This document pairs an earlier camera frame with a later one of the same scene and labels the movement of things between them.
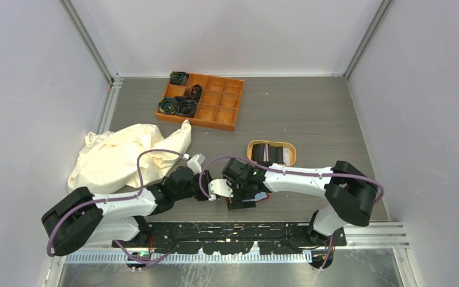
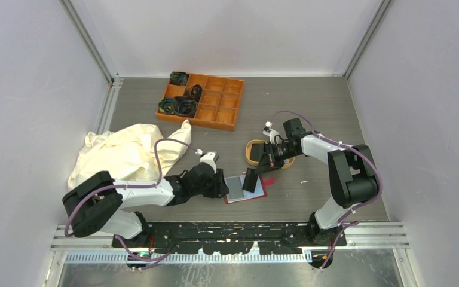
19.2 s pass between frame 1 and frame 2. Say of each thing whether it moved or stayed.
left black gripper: stayed
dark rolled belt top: stayed
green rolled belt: stayed
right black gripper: moved
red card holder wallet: moved
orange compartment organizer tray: stayed
